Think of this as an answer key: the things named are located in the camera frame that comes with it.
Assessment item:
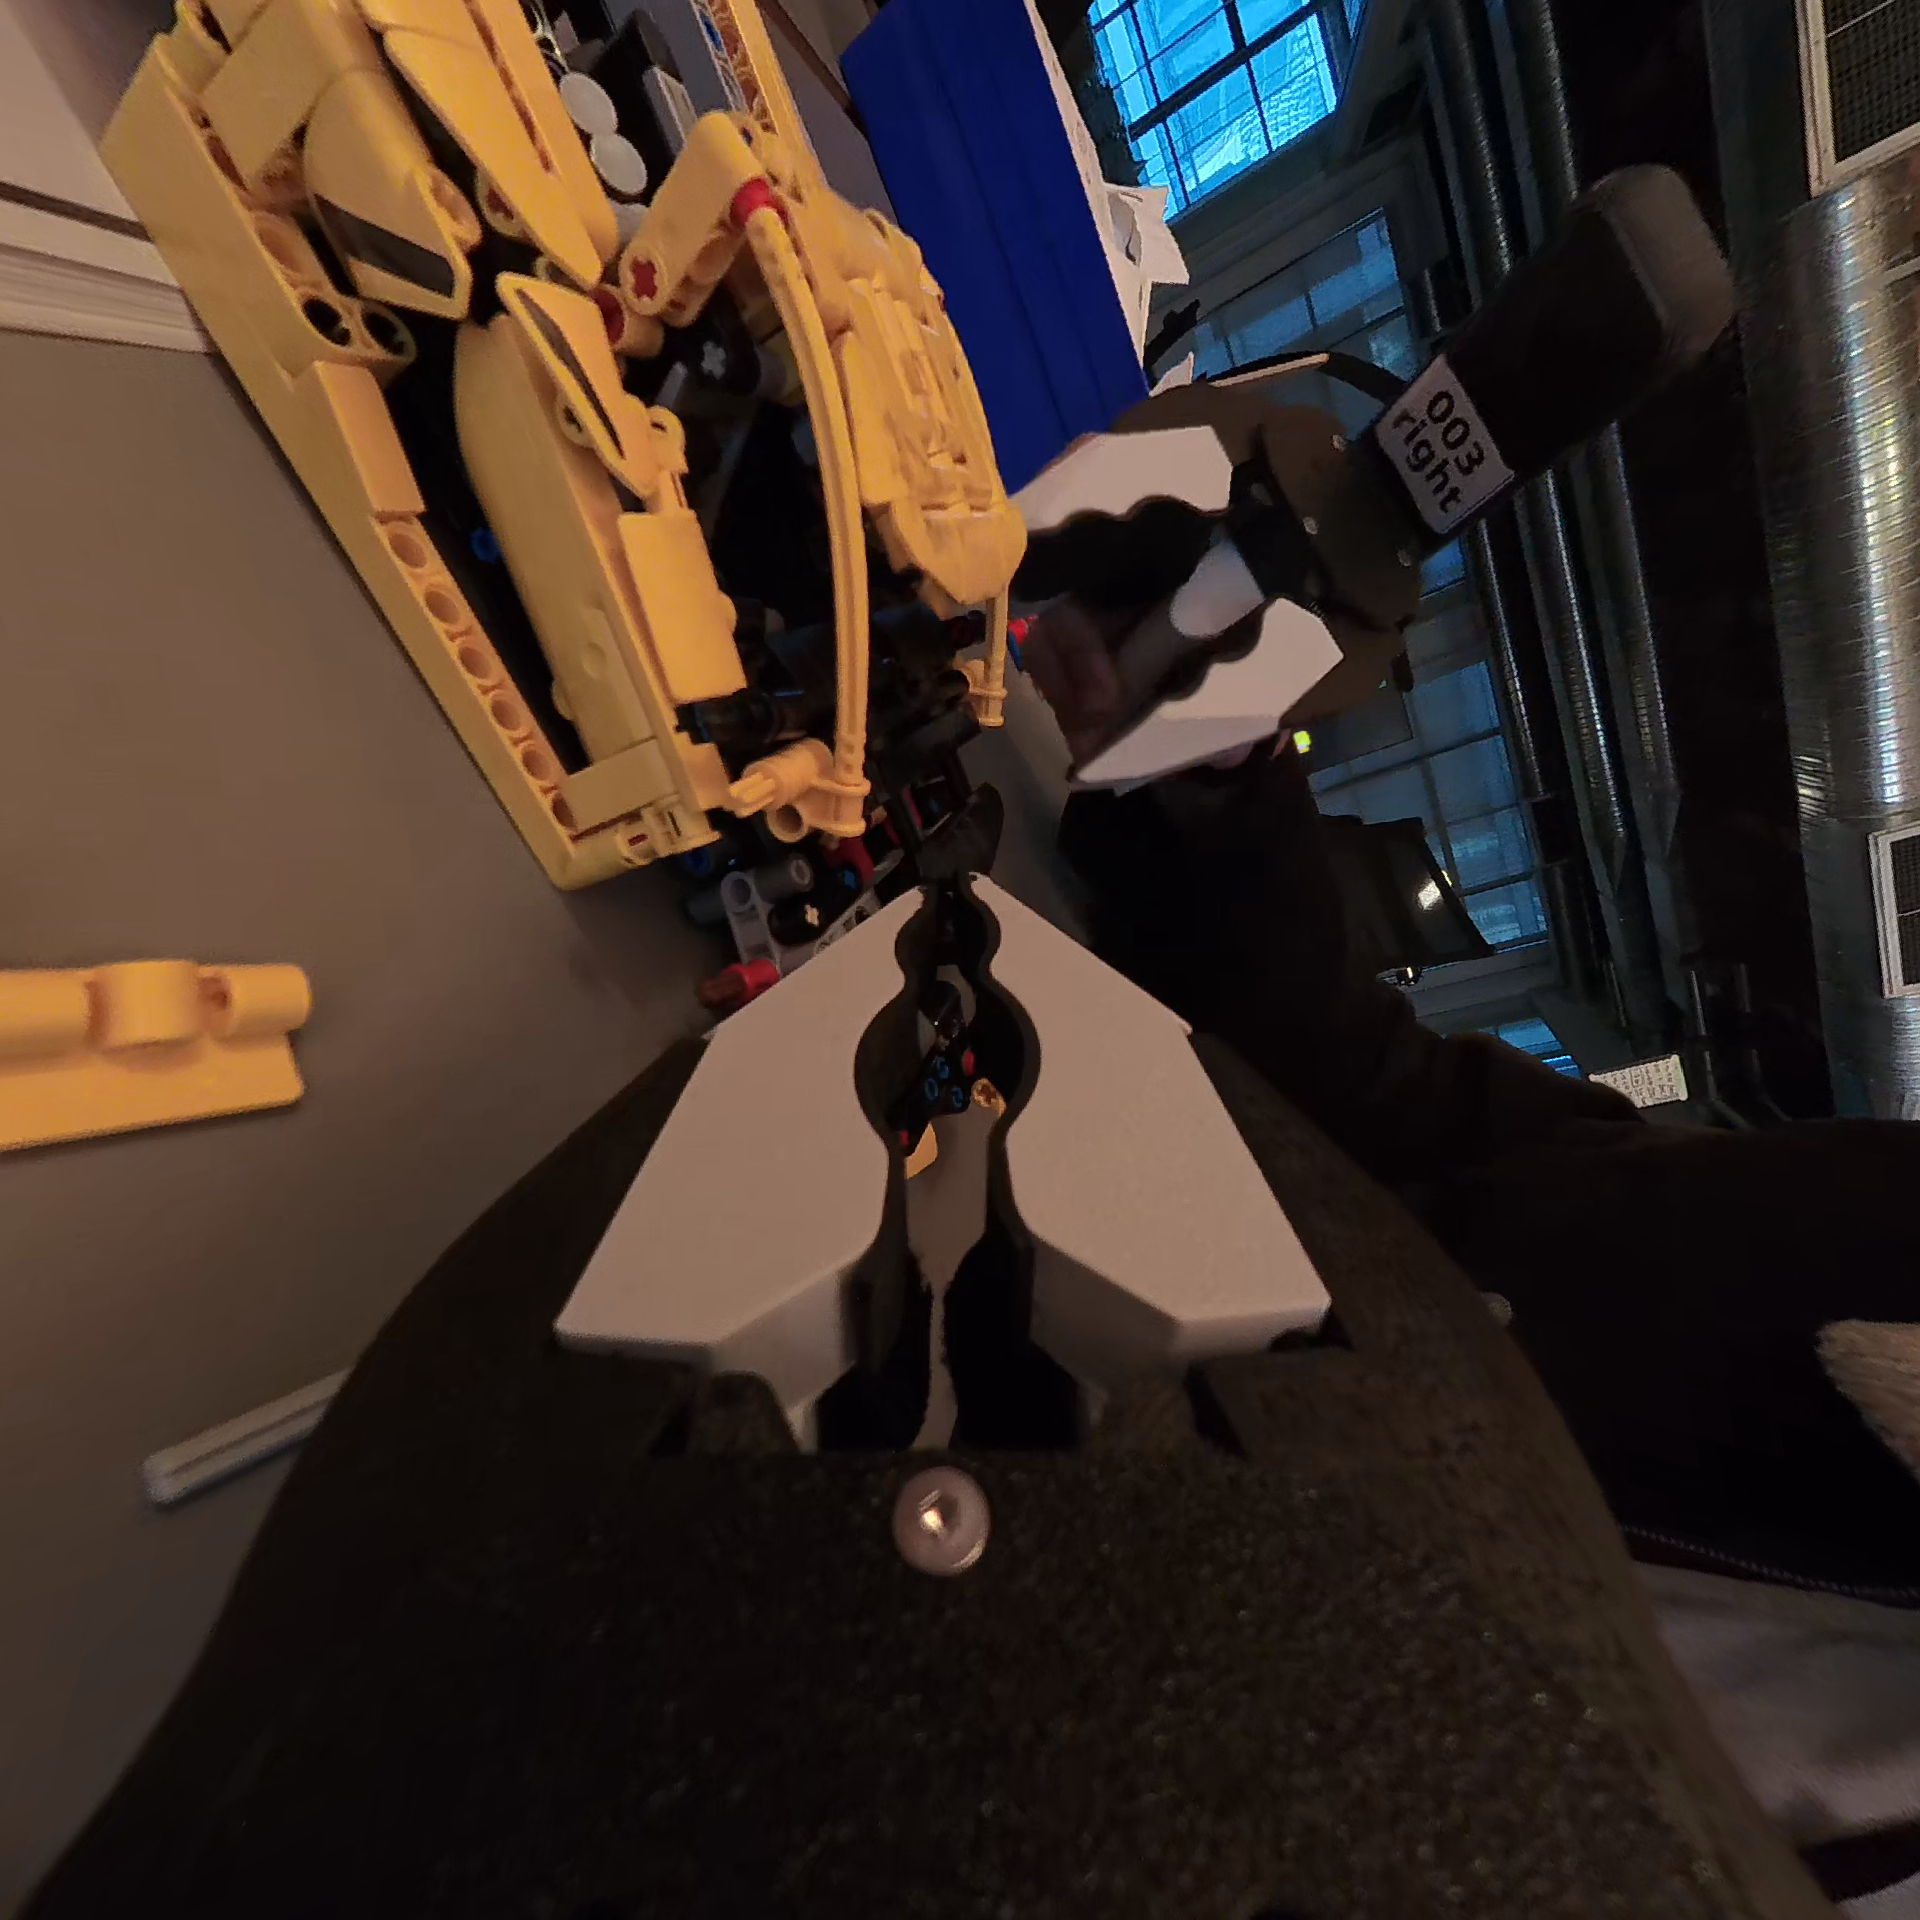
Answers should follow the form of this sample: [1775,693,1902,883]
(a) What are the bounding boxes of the yellow brick panel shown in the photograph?
[0,959,313,1154]

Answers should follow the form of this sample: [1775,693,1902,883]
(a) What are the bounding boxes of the light grey axle rod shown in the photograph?
[144,1369,350,1504]

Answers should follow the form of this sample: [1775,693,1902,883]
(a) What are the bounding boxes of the person's white shirt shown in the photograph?
[1640,1558,1920,1920]

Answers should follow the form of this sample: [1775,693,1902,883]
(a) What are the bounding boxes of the yellow toy brick car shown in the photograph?
[96,0,1038,1007]

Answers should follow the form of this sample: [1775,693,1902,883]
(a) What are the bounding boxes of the blue plastic bin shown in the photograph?
[839,0,1154,451]

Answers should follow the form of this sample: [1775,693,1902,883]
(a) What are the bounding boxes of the silver ventilation duct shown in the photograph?
[1741,148,1920,1119]

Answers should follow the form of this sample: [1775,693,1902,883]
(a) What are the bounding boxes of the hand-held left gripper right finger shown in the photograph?
[963,874,1334,1418]

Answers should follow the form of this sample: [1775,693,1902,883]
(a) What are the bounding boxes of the person's right hand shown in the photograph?
[1032,593,1201,768]

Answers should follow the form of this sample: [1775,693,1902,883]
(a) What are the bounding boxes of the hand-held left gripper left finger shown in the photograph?
[555,883,945,1448]

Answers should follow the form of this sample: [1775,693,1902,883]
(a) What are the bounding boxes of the grey desk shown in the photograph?
[0,0,1080,1876]

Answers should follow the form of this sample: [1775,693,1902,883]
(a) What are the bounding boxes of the white crumpled paper bags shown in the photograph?
[1027,0,1193,354]

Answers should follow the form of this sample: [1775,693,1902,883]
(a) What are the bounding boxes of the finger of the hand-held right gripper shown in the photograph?
[1068,599,1347,790]
[1005,424,1239,601]

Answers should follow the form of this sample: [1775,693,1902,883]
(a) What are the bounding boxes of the person's right forearm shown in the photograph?
[1056,735,1920,1590]

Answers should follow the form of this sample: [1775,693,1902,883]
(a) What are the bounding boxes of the open instruction booklet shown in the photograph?
[0,0,217,354]

